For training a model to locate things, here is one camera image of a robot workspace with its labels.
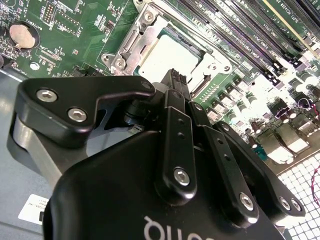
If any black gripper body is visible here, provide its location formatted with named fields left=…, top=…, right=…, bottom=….
left=41, top=129, right=288, bottom=240

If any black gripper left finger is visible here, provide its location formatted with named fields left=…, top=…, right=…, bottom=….
left=6, top=68, right=199, bottom=207

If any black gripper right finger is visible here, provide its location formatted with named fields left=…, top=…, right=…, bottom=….
left=179, top=73, right=307, bottom=228

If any metal socket cover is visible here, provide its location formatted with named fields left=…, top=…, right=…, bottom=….
left=116, top=4, right=235, bottom=85

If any silver CPU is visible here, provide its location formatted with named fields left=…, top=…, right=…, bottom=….
left=137, top=33, right=210, bottom=77

